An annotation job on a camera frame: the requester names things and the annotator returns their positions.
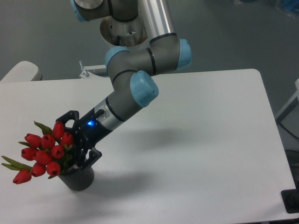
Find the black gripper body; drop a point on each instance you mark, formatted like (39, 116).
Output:
(87, 130)

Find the red tulip bouquet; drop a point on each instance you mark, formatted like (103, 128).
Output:
(53, 153)

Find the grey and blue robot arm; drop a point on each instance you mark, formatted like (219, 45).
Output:
(131, 72)

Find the dark grey ribbed vase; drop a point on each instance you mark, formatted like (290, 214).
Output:
(77, 179)

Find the white furniture at right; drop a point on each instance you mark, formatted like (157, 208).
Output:
(291, 103)

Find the black device at table edge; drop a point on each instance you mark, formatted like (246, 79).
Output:
(291, 200)

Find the blue plastic bag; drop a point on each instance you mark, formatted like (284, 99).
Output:
(288, 7)

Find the white metal mounting frame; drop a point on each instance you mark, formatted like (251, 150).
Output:
(92, 71)

